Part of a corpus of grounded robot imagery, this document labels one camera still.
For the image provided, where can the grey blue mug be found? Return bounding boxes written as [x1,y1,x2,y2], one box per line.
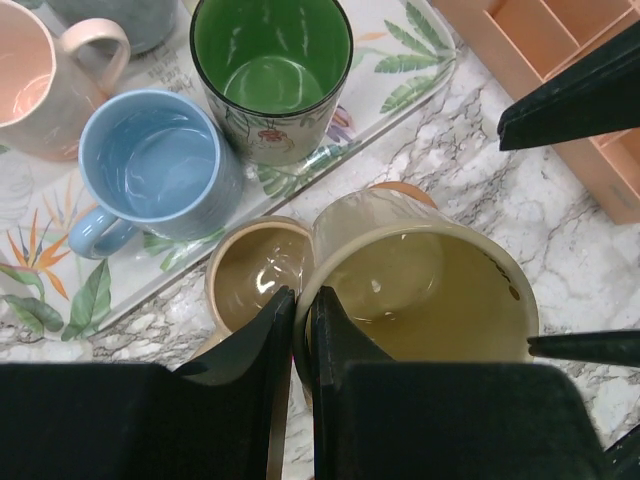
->
[44,0,180,56]

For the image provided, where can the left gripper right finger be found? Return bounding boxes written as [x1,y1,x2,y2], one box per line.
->
[310,287,610,479]

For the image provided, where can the yellow mug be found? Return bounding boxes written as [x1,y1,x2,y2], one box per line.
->
[293,187,539,393]

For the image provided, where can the tan brown mug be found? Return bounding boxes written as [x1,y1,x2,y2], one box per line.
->
[187,216,311,375]

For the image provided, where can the pink mug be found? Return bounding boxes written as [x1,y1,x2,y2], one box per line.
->
[1,1,131,161]

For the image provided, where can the green floral mug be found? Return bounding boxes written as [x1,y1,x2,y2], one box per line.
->
[189,0,354,166]

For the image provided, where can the light blue mug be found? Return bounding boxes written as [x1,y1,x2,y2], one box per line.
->
[68,89,244,259]

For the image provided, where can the orange plastic file organizer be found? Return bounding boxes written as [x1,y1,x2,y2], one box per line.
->
[429,0,640,225]

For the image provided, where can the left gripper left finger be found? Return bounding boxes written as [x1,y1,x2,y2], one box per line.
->
[1,287,295,479]

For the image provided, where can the light wood coaster right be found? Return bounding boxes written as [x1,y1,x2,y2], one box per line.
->
[372,181,437,209]

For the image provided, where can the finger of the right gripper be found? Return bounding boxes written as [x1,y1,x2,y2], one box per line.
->
[527,329,640,368]
[497,29,639,151]

